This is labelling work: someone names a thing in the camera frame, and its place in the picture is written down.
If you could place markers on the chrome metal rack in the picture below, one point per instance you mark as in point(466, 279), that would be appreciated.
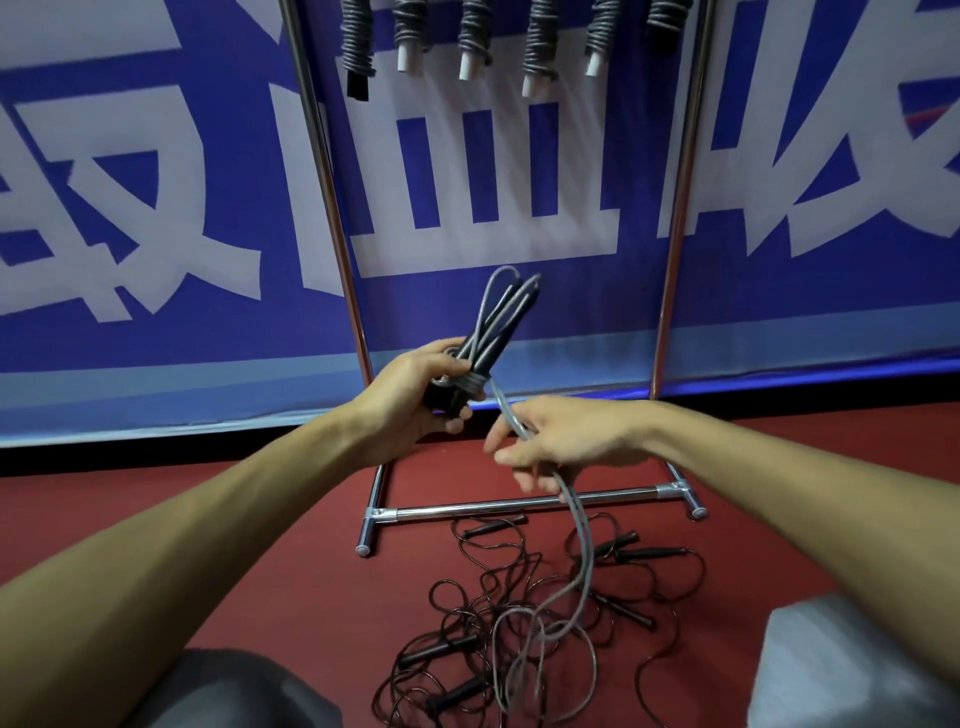
point(525, 504)

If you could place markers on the person's left hand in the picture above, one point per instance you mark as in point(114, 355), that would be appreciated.
point(394, 405)

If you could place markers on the person's leg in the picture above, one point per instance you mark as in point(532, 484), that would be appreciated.
point(232, 694)
point(855, 667)

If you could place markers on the person's right forearm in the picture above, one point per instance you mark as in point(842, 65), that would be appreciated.
point(810, 495)

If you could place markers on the person's left forearm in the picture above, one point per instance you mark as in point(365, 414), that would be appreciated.
point(187, 555)

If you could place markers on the person's left thumb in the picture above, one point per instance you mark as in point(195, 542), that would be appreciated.
point(442, 358)

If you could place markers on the person's right fingers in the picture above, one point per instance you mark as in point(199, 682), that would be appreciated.
point(525, 450)

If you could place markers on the person's right leg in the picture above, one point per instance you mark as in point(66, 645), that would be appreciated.
point(855, 667)

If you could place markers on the person's left leg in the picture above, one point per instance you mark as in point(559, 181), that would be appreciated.
point(232, 694)

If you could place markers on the person's right hand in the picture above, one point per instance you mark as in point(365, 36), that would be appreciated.
point(577, 435)

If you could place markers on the blue banner with white characters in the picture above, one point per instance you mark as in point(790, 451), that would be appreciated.
point(150, 225)

